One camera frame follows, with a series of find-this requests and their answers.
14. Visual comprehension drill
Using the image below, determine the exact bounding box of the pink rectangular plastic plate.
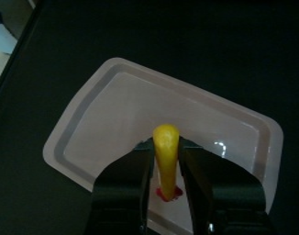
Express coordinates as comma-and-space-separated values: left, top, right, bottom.
41, 57, 284, 235

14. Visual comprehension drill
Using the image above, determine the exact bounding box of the light blue white object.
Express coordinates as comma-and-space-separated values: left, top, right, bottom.
0, 12, 18, 55

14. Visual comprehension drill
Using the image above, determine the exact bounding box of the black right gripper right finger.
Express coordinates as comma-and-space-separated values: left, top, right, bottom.
177, 136, 276, 235

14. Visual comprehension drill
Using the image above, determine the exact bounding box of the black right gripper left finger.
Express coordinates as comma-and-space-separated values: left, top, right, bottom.
83, 137, 156, 235

